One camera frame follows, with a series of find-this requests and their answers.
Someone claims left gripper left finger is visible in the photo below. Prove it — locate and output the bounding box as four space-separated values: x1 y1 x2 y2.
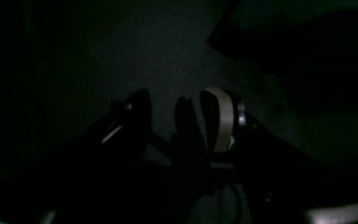
98 89 152 162

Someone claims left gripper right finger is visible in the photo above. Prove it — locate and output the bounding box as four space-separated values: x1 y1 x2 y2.
200 86 247 154

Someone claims black table cloth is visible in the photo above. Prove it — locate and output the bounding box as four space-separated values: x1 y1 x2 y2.
0 0 358 184

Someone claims dark grey t-shirt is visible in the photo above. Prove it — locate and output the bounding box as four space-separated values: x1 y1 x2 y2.
208 0 358 114

